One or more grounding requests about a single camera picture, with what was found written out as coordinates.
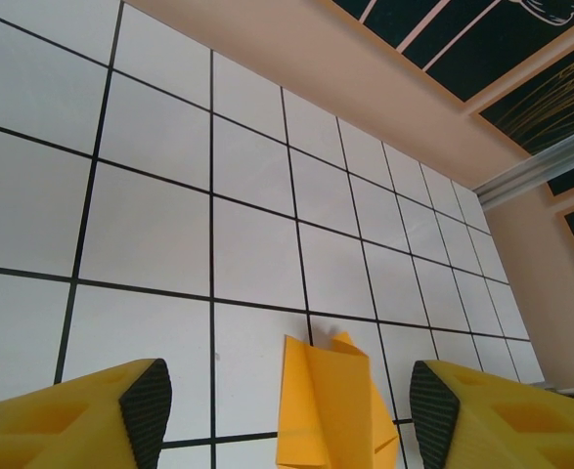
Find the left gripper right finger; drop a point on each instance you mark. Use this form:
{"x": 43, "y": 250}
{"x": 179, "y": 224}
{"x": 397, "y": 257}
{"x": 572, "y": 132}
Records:
{"x": 487, "y": 439}

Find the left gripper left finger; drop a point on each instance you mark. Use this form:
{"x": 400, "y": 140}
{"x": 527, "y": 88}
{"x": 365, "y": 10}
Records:
{"x": 96, "y": 439}

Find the orange paper sheet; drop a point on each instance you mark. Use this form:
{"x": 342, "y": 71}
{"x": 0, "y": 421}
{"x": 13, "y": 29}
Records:
{"x": 316, "y": 415}

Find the aluminium corner post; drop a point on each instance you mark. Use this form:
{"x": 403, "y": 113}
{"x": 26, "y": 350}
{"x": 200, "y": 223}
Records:
{"x": 536, "y": 173}

